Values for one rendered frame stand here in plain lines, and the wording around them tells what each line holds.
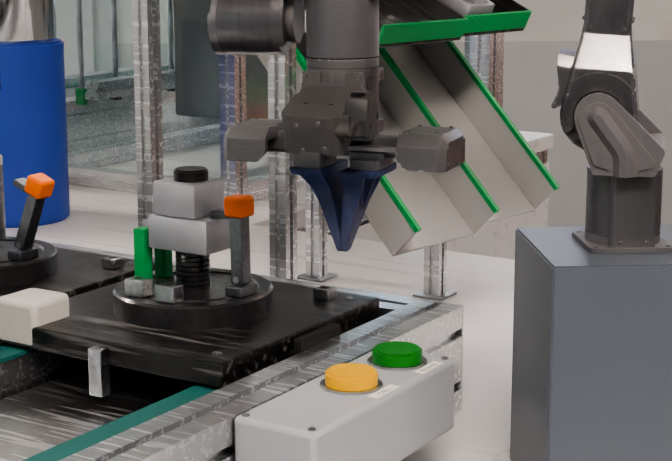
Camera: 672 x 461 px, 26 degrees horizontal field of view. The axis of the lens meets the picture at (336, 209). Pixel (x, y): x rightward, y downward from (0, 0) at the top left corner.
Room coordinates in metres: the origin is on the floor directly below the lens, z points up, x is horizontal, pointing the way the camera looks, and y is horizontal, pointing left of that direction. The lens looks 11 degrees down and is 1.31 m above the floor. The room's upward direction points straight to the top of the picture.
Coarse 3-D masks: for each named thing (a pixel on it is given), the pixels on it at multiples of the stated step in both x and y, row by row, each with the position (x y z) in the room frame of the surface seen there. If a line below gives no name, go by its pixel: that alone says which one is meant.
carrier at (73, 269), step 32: (0, 160) 1.44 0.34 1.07; (0, 192) 1.43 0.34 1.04; (0, 224) 1.43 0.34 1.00; (0, 256) 1.36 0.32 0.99; (32, 256) 1.35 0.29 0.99; (64, 256) 1.44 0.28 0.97; (96, 256) 1.44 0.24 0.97; (0, 288) 1.31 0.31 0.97; (64, 288) 1.31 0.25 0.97; (96, 288) 1.33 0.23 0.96
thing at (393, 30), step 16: (384, 0) 1.50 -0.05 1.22; (400, 0) 1.52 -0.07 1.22; (416, 0) 1.51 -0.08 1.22; (432, 0) 1.49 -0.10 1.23; (384, 16) 1.45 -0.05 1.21; (400, 16) 1.47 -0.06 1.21; (416, 16) 1.49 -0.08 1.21; (432, 16) 1.49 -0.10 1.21; (448, 16) 1.48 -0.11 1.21; (464, 16) 1.47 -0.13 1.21; (384, 32) 1.37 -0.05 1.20; (400, 32) 1.39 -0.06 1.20; (416, 32) 1.41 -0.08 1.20; (432, 32) 1.43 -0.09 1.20; (448, 32) 1.45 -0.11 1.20
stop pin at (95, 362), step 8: (88, 352) 1.13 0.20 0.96; (96, 352) 1.13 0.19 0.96; (104, 352) 1.13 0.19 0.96; (88, 360) 1.13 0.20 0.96; (96, 360) 1.13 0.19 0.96; (104, 360) 1.13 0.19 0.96; (88, 368) 1.13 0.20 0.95; (96, 368) 1.13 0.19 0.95; (104, 368) 1.13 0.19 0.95; (96, 376) 1.13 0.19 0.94; (104, 376) 1.13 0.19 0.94; (96, 384) 1.13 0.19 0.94; (104, 384) 1.13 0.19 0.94; (96, 392) 1.13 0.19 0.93; (104, 392) 1.13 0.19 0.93
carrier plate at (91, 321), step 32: (288, 288) 1.31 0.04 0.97; (64, 320) 1.20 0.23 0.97; (96, 320) 1.20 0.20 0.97; (256, 320) 1.20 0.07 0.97; (288, 320) 1.20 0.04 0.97; (320, 320) 1.20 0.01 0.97; (352, 320) 1.24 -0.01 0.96; (64, 352) 1.16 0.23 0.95; (128, 352) 1.12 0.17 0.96; (160, 352) 1.11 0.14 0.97; (192, 352) 1.11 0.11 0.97; (224, 352) 1.11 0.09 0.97; (256, 352) 1.11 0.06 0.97; (288, 352) 1.15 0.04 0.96; (224, 384) 1.08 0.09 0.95
